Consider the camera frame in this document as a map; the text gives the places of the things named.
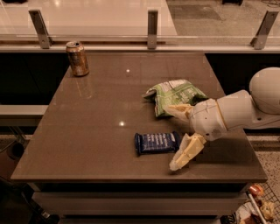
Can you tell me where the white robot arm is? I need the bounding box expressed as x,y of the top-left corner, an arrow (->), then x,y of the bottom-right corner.
164,67 -> 280,171

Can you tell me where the middle metal railing bracket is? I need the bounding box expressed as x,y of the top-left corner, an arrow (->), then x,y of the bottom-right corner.
147,10 -> 158,49

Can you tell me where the wire basket with items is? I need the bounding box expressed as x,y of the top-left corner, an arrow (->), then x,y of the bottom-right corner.
220,183 -> 280,224

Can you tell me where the left metal railing bracket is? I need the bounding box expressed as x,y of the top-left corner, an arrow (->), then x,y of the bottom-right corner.
29,10 -> 53,49

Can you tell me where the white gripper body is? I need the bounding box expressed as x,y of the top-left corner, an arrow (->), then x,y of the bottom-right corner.
189,99 -> 227,141

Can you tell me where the green chip bag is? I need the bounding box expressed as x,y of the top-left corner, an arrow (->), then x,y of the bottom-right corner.
142,80 -> 208,117

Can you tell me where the orange soda can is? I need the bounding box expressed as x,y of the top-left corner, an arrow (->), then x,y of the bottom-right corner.
66,41 -> 89,77

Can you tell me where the blue rxbar wrapper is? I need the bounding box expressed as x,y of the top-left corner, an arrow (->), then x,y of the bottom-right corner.
134,131 -> 181,155

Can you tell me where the right metal railing bracket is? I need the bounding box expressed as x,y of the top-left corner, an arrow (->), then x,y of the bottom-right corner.
250,10 -> 278,50

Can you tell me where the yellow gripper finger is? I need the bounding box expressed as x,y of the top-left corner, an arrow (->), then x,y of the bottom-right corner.
165,104 -> 193,122
169,133 -> 207,172

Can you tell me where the metal railing bracket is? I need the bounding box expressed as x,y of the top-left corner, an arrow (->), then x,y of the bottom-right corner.
250,10 -> 278,50
29,10 -> 53,49
147,10 -> 158,49

